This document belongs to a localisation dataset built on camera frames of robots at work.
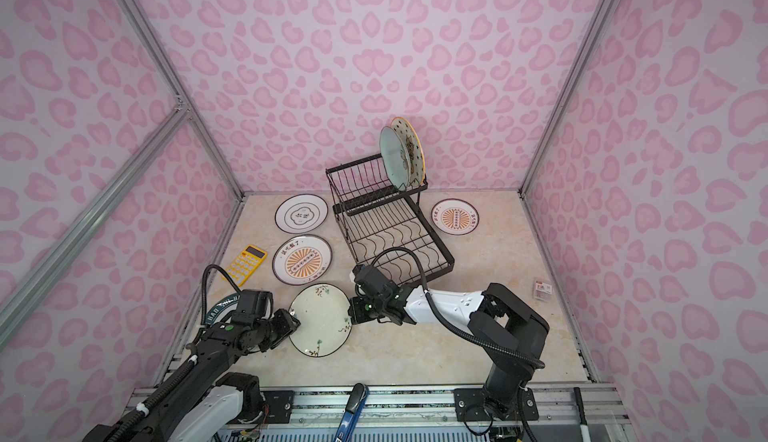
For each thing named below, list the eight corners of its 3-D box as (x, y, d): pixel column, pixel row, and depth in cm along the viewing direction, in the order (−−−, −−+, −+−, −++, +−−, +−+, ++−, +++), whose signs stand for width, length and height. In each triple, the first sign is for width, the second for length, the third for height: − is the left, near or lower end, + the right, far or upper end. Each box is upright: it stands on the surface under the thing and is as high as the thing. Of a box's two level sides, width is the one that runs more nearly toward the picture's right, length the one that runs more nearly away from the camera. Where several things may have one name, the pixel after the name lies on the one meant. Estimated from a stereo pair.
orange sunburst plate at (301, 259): (268, 285, 97) (265, 282, 95) (282, 237, 109) (280, 234, 107) (327, 285, 97) (325, 282, 95) (334, 237, 109) (333, 234, 107)
